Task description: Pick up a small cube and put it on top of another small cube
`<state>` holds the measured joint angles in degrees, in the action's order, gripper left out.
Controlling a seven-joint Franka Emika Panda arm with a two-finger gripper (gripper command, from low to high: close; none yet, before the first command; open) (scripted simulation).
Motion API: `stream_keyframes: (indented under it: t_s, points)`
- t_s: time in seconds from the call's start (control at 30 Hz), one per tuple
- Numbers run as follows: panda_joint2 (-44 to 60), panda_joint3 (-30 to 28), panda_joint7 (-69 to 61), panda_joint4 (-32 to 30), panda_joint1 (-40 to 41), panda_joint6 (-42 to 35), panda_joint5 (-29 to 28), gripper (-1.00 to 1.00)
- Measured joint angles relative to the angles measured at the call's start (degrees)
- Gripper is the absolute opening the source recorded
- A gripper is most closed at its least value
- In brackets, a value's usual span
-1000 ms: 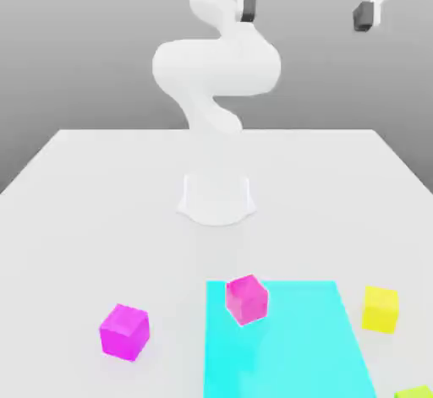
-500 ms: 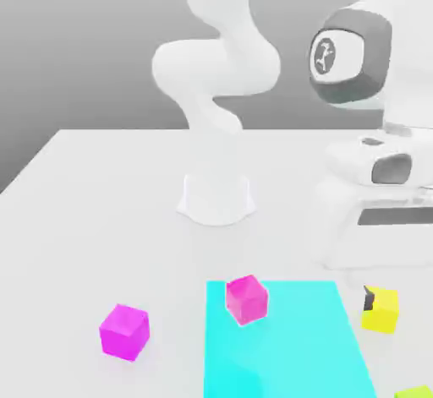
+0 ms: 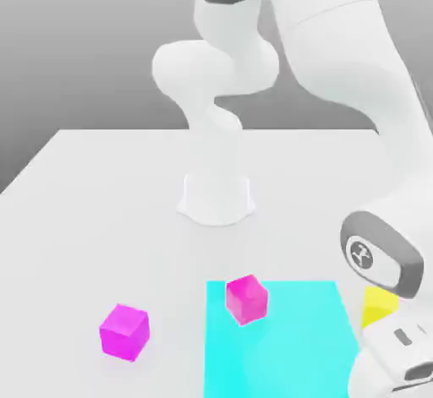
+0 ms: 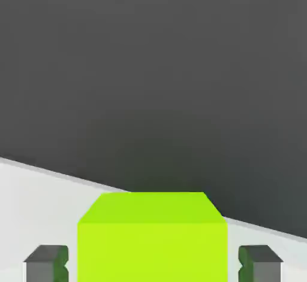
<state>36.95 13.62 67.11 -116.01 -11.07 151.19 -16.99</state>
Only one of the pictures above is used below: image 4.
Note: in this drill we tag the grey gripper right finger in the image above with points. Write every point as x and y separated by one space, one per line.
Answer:
263 265

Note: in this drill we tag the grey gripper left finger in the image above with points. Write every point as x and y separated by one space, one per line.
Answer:
43 265

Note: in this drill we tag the small lime green cube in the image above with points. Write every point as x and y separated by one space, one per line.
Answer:
152 243

